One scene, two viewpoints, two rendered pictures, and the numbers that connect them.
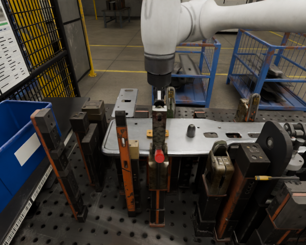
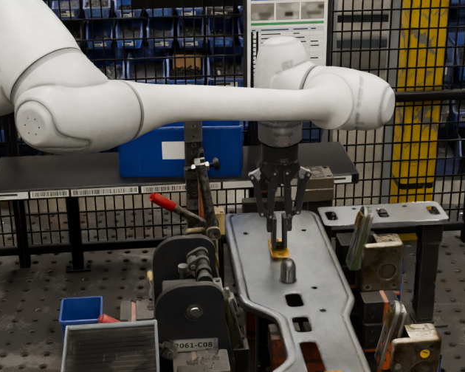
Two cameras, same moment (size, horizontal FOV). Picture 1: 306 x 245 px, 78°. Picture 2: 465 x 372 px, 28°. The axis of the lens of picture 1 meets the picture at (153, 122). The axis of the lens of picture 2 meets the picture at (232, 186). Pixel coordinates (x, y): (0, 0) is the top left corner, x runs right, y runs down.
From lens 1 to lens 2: 1.83 m
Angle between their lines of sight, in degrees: 72
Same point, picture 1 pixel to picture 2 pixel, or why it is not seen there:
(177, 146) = (251, 267)
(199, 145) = (259, 286)
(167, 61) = (262, 127)
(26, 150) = (176, 149)
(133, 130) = not seen: hidden behind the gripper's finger
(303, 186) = (144, 310)
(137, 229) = not seen: hidden behind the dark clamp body
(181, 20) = (274, 83)
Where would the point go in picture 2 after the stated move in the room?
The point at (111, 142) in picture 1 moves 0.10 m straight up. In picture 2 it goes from (247, 218) to (247, 177)
